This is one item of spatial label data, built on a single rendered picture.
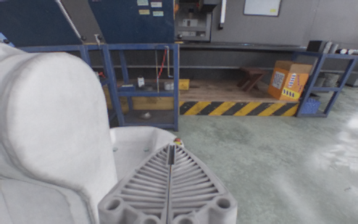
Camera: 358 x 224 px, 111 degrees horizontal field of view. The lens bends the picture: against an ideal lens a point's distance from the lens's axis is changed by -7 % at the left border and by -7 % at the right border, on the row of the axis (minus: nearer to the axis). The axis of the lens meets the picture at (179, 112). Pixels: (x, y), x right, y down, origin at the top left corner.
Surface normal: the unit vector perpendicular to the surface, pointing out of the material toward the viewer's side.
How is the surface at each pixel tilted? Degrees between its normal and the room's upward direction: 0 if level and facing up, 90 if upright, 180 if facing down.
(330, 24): 87
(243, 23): 87
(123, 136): 69
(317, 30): 87
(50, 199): 73
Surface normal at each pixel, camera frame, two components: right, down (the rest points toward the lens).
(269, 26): -0.01, 0.40
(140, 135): 0.02, 0.10
